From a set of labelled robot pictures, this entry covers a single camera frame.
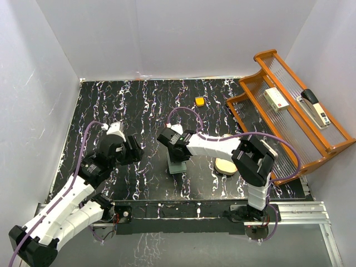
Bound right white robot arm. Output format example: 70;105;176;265
157;127;278;221

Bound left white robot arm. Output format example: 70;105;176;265
9;133;144;266

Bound wooden tray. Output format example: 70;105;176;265
214;158;238;176

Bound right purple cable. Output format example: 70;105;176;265
166;107;301;243

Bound purple cable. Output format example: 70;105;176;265
8;121;109;266
166;107;301;243

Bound black beige stapler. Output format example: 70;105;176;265
296;88;331;129

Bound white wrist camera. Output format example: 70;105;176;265
107;121;125;140
166;123;184;135

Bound green card holder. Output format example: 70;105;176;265
167;153;187;175

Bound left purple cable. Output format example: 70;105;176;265
8;121;109;266

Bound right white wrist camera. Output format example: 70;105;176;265
166;123;184;135

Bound wooden tiered shelf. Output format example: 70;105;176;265
226;50;355;176

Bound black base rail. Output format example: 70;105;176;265
93;200;281;237

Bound yellow small block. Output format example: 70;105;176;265
195;97;205;107

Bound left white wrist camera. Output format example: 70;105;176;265
107;121;125;140

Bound white staple box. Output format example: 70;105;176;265
263;87;289;112

